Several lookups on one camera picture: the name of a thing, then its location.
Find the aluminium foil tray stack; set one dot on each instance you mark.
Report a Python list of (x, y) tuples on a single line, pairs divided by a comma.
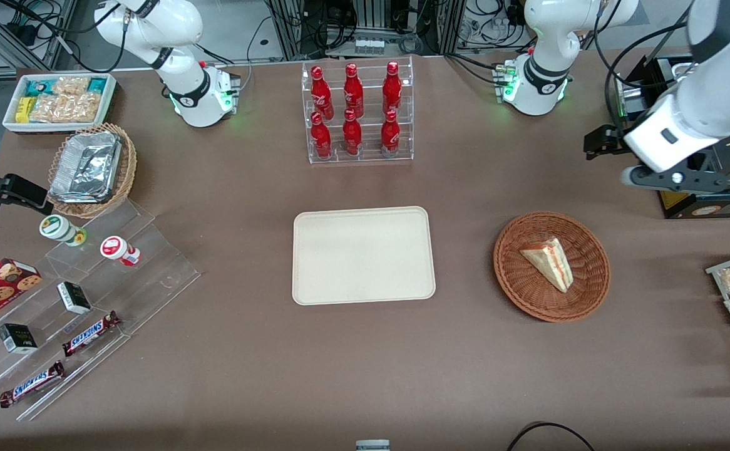
[(86, 166)]

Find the triangular sandwich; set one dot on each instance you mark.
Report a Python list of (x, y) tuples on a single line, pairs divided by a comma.
[(550, 262)]

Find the small grey device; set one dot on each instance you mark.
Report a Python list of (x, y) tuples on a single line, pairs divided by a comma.
[(372, 445)]

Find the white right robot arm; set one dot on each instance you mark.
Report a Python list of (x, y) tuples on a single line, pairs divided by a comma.
[(183, 69)]

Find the yellow snack packet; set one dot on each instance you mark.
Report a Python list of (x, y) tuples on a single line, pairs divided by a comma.
[(24, 109)]

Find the red cola bottle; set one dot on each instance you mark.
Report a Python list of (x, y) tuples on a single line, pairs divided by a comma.
[(352, 136), (322, 94), (353, 93), (392, 91), (390, 135), (321, 139)]

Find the red label yogurt bottle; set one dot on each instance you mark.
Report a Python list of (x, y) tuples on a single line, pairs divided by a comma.
[(114, 247)]

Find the teal snack packet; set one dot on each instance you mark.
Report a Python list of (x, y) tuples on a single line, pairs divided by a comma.
[(97, 84), (39, 87)]

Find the small black carton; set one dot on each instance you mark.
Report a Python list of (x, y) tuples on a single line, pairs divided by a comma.
[(17, 338), (74, 297)]

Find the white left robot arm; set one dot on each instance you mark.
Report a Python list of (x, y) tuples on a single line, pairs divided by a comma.
[(709, 88)]

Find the round brown wicker basket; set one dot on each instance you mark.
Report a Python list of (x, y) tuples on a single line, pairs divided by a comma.
[(528, 288)]

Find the clear cracker bag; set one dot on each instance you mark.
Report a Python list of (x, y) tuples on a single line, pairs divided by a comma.
[(52, 109), (87, 106), (71, 85)]

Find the clear acrylic bottle rack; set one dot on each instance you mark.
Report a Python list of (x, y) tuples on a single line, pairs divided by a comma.
[(371, 158)]

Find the clear acrylic stepped display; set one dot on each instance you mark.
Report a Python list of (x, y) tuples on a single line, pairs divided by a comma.
[(152, 275)]

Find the beige rectangular tray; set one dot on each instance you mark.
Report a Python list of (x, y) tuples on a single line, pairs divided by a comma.
[(363, 255)]

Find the light woven wicker basket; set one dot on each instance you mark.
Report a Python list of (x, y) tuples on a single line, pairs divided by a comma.
[(126, 169)]

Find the snickers chocolate bar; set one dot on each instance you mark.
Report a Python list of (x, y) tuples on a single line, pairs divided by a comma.
[(89, 333), (32, 383)]

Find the white plastic snack bin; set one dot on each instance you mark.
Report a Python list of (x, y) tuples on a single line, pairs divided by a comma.
[(11, 119)]

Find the green label yogurt bottle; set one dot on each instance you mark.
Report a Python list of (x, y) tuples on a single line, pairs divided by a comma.
[(58, 228)]

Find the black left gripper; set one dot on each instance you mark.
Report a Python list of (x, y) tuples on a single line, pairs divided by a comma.
[(613, 141)]

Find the white power strip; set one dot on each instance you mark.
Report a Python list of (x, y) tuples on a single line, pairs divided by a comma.
[(369, 46)]

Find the black food warmer machine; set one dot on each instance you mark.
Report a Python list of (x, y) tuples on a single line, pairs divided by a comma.
[(709, 204)]

